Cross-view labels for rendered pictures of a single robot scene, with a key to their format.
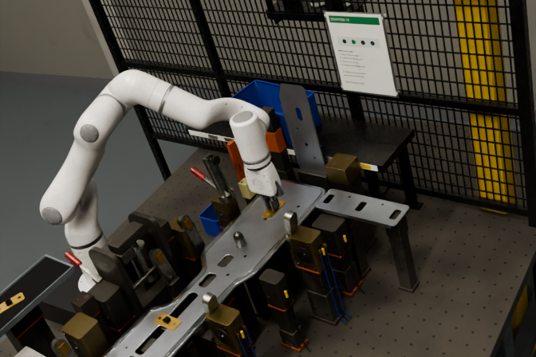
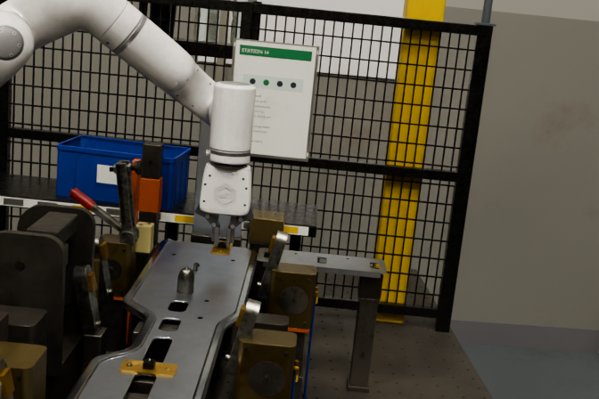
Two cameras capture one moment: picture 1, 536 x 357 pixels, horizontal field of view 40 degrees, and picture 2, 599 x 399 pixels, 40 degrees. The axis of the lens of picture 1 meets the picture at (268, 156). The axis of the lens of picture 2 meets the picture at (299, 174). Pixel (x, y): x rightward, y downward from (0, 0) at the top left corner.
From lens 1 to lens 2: 1.49 m
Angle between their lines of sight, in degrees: 47
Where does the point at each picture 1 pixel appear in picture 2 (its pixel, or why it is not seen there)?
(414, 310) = not seen: outside the picture
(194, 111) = (178, 53)
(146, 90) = (116, 3)
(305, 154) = not seen: hidden behind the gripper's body
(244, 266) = (218, 309)
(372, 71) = (282, 124)
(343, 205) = (298, 259)
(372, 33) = (298, 72)
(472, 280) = (424, 376)
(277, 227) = (224, 276)
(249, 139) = (246, 112)
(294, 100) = not seen: hidden behind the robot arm
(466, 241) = (382, 345)
